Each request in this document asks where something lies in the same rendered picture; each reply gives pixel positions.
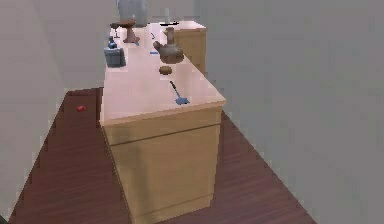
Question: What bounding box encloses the grey blue canister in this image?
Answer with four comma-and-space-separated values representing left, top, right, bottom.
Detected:
103, 36, 127, 68

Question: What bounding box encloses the dark goblet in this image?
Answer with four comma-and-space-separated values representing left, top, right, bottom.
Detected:
109, 22, 122, 39

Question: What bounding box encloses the wooden counter cabinet pink top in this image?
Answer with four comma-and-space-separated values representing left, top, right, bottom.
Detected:
98, 20, 228, 224

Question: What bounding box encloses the grey blue rounded object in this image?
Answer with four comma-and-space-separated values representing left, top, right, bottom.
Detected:
116, 0, 149, 28

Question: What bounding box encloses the brown kettle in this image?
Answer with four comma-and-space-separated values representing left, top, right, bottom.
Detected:
152, 26, 185, 65

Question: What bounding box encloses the blue spatula black handle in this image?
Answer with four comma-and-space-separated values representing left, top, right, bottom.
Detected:
169, 80, 191, 106

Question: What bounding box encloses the brown pedestal stand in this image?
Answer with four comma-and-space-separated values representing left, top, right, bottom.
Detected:
118, 18, 141, 44

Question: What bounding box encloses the small brown round object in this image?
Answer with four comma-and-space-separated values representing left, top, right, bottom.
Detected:
158, 65, 174, 76

